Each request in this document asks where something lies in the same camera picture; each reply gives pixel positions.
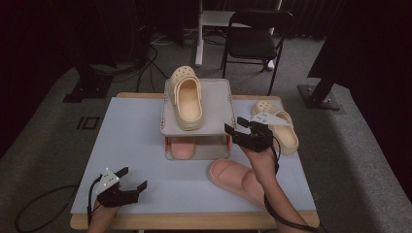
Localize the grey two-tier shoe rack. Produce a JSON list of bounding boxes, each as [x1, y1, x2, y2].
[[159, 78, 238, 161]]

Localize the black folding chair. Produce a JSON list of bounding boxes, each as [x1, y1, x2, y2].
[[221, 9, 296, 97]]

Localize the wooden table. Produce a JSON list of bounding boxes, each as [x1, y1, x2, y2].
[[69, 91, 321, 231]]

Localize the cream clog shoe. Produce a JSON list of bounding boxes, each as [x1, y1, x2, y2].
[[167, 65, 205, 132], [251, 100, 300, 155]]

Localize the person's left hand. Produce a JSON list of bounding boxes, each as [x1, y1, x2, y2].
[[90, 201, 121, 227]]

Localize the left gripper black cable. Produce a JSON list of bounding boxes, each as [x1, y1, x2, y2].
[[14, 174, 103, 233]]

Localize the person's right hand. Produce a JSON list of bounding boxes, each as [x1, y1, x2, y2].
[[240, 145, 279, 183]]

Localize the black floor cables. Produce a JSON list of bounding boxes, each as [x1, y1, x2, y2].
[[134, 32, 170, 94]]

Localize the black stand with square base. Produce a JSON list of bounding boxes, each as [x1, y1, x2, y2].
[[62, 61, 115, 104]]

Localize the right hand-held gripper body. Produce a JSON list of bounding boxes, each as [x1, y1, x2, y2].
[[232, 112, 292, 153]]

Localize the pink slide slipper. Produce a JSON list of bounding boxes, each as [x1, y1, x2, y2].
[[207, 157, 270, 210], [169, 136, 197, 160]]

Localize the pale blue table mat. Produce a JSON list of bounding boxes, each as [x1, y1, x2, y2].
[[70, 96, 318, 216]]

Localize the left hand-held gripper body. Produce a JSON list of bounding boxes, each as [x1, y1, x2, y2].
[[94, 168, 141, 209]]

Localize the black slanted stand with base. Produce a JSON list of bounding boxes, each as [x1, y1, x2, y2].
[[297, 54, 343, 112]]

